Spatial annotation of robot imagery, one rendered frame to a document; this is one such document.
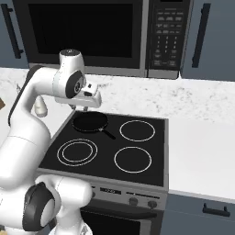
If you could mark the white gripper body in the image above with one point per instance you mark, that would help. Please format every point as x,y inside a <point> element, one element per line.
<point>90,100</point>

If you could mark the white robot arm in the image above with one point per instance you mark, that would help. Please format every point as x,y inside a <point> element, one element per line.
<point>27,143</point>

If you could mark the black and steel stove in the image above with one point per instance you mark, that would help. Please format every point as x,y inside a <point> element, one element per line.
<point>134,171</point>

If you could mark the dark stove knob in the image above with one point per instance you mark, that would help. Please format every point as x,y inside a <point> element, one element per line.
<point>93,194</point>
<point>133,201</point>
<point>152,204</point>

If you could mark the black frying pan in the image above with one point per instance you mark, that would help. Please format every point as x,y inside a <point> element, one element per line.
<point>90,121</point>

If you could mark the black and steel microwave oven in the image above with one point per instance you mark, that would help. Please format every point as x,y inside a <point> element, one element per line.
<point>91,30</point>

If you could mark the brown wooden board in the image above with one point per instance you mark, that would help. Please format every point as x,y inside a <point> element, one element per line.
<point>2,104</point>

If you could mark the grey-blue cupboard door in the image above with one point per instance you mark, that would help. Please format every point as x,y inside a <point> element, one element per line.
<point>220,39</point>
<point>7,62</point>

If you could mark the black oven door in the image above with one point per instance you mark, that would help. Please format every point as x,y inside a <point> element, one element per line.
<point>116,226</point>

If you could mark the grey-blue drawer front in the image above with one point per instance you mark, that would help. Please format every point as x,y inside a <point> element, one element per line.
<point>186,221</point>

